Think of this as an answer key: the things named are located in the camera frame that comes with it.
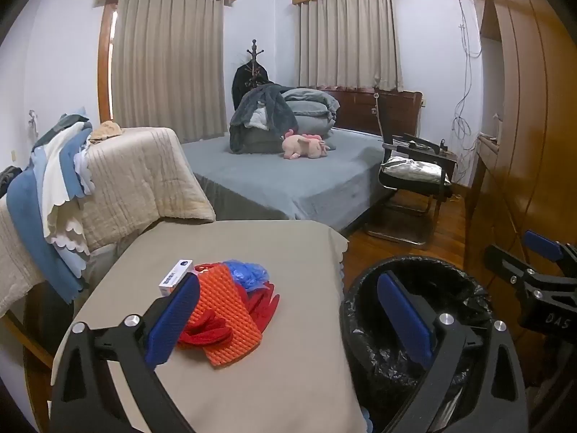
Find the dark blue cloth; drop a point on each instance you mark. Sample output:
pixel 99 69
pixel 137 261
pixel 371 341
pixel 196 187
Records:
pixel 31 216

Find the tan crumpled cloth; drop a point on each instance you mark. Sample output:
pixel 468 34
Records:
pixel 106 131

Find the silver cushion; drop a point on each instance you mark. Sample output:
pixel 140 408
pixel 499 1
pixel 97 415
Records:
pixel 414 169

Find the light blue cloth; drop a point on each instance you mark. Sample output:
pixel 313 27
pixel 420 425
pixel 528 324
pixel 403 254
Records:
pixel 45 158

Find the cream scalloped cloth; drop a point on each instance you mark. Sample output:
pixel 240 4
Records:
pixel 58 198

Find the grey folded duvet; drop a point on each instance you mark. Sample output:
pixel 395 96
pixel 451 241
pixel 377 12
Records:
pixel 315 108

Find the white wall hook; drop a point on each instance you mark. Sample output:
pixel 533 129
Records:
pixel 32 119

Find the beige quilt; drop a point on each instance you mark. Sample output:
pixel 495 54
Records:
pixel 135 176

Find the wooden coat rack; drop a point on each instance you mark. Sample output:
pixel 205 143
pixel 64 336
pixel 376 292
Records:
pixel 254 54

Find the dark grey fleece blanket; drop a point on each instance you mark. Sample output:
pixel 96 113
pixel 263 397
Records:
pixel 270 103

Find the dark grey pillow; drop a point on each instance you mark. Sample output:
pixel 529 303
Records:
pixel 261 142

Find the pink plush toy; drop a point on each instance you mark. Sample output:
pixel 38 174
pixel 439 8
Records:
pixel 302 144

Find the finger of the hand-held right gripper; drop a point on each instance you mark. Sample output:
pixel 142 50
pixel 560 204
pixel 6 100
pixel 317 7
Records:
pixel 543 244
pixel 509 266

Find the red plastic bag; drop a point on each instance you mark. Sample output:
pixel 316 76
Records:
pixel 203 267

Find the wooden window frame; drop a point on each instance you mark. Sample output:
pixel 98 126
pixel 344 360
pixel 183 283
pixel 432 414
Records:
pixel 106 54

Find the narrow beige curtain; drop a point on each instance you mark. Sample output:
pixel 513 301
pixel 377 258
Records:
pixel 351 40

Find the black garment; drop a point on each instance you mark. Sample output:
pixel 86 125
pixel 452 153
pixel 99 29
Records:
pixel 9 180

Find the small white box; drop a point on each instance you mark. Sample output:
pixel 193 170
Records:
pixel 173 275

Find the black lined waste bin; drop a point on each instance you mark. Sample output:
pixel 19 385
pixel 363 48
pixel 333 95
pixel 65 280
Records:
pixel 369 347

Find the orange mesh pad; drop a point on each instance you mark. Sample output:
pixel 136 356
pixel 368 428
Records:
pixel 225 311

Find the wooden wardrobe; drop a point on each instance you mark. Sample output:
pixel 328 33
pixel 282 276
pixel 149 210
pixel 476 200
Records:
pixel 532 99

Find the wide beige curtain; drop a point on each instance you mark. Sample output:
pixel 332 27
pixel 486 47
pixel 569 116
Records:
pixel 167 67

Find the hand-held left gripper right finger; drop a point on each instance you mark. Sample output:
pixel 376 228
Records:
pixel 405 315

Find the red knit glove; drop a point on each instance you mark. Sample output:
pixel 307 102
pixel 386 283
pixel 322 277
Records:
pixel 263 302

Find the wooden headboard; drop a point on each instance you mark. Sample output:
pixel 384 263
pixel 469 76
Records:
pixel 392 108

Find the bed with grey sheet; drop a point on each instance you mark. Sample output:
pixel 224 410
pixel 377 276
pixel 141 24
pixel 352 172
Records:
pixel 279 176

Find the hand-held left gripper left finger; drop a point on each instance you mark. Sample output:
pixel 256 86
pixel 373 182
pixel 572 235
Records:
pixel 173 320

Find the black metal chair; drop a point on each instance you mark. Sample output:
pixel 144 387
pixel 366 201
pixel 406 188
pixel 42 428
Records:
pixel 392 189

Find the dark hanging jacket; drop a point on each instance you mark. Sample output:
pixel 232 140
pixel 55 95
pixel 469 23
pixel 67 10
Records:
pixel 243 81

